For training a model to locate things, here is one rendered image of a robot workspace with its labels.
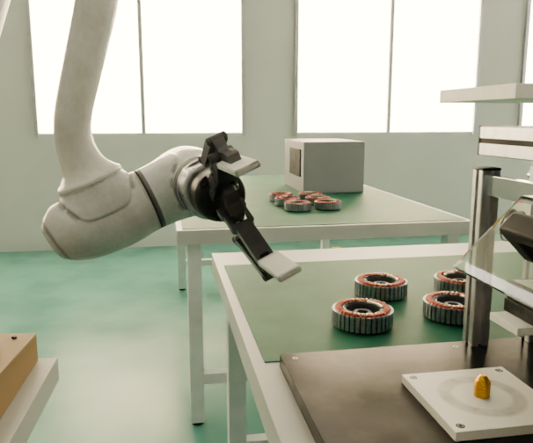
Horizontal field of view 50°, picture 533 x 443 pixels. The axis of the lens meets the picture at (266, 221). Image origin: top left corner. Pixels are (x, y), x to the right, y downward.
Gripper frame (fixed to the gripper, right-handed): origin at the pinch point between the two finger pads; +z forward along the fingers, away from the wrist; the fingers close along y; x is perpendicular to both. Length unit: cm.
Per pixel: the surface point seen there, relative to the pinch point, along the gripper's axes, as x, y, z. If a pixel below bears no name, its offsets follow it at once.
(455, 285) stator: 42, -45, -32
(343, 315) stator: 13.5, -32.2, -24.1
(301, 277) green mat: 20, -40, -59
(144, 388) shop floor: -30, -106, -164
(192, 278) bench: 4, -57, -130
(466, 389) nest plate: 14.7, -30.9, 6.6
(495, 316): 21.4, -23.3, 6.8
